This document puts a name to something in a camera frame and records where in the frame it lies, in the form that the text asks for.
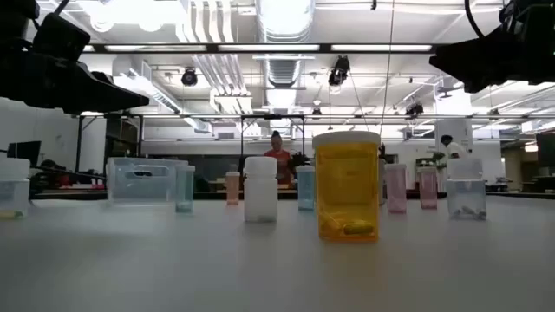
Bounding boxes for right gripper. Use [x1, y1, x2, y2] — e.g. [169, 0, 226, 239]
[428, 19, 555, 94]

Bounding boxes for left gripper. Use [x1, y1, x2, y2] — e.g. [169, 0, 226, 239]
[0, 45, 151, 116]

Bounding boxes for green tinted medicine bottle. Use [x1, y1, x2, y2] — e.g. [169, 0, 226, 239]
[175, 164, 196, 214]

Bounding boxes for clear bottle white pills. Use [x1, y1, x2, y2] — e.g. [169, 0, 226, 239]
[446, 158, 488, 221]

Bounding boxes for clear bottle yellow pills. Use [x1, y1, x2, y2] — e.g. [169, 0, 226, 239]
[0, 158, 31, 220]

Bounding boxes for small orange medicine bottle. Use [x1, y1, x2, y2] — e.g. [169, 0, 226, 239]
[225, 171, 241, 206]

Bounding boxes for blue tinted medicine bottle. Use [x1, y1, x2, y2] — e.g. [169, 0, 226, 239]
[297, 166, 317, 212]

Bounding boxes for clear plastic bin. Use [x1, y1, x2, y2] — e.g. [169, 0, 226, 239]
[106, 157, 190, 205]

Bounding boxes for pink tinted medicine bottle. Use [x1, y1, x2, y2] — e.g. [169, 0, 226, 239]
[384, 163, 408, 215]
[418, 166, 439, 211]

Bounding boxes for large amber medicine bottle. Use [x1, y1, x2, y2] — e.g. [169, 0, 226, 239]
[312, 131, 382, 244]

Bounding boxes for white opaque medicine bottle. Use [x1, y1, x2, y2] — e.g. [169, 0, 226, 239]
[243, 156, 279, 224]

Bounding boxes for LED light strip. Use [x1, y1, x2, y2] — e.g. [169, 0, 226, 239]
[103, 44, 207, 52]
[218, 44, 320, 52]
[330, 44, 433, 52]

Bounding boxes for person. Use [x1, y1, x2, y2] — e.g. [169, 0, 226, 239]
[432, 134, 470, 171]
[263, 130, 294, 185]

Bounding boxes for dark computer monitor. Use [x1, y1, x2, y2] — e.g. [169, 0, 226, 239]
[6, 140, 42, 168]

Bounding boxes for background work table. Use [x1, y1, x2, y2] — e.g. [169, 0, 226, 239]
[29, 164, 108, 201]

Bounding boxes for black background shelf frame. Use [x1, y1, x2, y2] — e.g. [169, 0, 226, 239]
[75, 112, 145, 174]

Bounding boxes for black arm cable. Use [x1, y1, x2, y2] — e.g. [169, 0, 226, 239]
[464, 0, 486, 39]

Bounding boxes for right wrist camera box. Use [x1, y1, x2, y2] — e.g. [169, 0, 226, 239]
[498, 0, 555, 27]

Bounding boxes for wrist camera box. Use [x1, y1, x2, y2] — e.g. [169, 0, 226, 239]
[32, 12, 91, 62]
[498, 0, 555, 27]

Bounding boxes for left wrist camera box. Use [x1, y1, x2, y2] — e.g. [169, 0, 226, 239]
[32, 12, 91, 62]

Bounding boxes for thin hanging cable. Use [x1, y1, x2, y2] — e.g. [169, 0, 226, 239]
[378, 0, 396, 136]

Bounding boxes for black background rig frame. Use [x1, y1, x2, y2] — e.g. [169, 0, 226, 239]
[239, 114, 306, 174]

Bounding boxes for silver ventilation duct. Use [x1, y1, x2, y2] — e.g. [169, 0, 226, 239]
[254, 0, 317, 88]

